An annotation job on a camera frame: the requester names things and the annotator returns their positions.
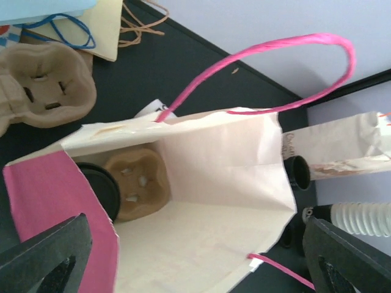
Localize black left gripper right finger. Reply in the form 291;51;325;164
303;217;390;292

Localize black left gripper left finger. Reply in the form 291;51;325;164
1;214;92;292

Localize black coffee cup lid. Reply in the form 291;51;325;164
76;162;121;222

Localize black lid stack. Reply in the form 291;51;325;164
283;156;311;190

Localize brown pulp cup carrier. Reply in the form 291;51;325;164
104;148;170;221

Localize cream paper bag pink sides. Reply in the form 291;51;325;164
3;33;356;292

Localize small stack paper cups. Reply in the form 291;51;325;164
134;99;167;118

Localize black lid stacks right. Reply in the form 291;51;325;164
278;223;305;256

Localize tall stack paper cups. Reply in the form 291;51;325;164
302;203;390;237

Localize Cream Bear printed paper bag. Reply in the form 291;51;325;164
282;112;390;180

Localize stacked pulp cup carriers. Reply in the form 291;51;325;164
1;42;97;134

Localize patterned flat paper bag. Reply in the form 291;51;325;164
0;24;23;51

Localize brown kraft paper bag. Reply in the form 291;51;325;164
23;1;169;62

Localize light blue paper bag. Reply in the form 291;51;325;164
1;0;97;25

